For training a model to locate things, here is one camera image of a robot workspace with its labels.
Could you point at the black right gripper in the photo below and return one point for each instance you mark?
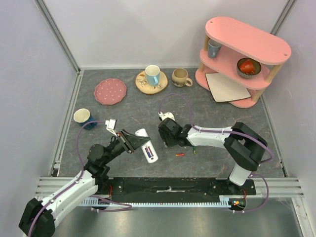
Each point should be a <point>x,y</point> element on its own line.
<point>164,133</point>

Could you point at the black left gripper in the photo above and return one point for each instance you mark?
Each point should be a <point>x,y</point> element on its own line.
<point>132,142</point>

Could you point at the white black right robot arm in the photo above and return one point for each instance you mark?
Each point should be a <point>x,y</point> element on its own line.
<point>244,145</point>

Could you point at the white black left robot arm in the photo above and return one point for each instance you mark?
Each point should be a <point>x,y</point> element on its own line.
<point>41,217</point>

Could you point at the pink dotted plate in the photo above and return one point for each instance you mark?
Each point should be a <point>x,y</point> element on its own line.
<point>110,91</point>

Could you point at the dark blue mug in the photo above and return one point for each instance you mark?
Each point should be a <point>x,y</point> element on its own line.
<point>82,117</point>

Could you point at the beige ceramic mug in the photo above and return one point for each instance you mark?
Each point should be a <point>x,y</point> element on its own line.
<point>180,78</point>

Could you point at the light blue mug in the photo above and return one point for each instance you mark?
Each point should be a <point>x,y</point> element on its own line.
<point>152,73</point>

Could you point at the white square mat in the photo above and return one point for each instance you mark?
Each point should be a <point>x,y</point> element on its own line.
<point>224,89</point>

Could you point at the grey blue shelf mug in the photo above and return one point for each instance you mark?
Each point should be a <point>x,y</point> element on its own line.
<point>213,48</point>

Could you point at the red cup in bowl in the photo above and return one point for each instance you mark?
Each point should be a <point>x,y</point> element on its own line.
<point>247,67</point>

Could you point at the patterned dark bowl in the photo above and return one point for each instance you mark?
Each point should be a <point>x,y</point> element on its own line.
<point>257,67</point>

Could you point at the pink three-tier shelf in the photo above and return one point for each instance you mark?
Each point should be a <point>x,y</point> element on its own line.
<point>243,53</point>

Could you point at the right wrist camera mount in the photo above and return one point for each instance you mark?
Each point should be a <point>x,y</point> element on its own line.
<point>163,116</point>

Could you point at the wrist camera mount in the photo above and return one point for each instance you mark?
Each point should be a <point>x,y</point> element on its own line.
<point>111,126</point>
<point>163,116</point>

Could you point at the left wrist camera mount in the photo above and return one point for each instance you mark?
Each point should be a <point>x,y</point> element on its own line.
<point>111,126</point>

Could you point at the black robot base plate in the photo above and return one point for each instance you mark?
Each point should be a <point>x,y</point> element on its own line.
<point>172,190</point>

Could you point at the white slotted cable duct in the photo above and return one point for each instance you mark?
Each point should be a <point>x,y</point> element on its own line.
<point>223,202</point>

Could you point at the left aluminium frame post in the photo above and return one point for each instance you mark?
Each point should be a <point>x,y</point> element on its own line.
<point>57,33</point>

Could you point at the aluminium frame post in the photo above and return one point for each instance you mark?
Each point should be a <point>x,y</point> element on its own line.
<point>57,33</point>
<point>282,16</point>

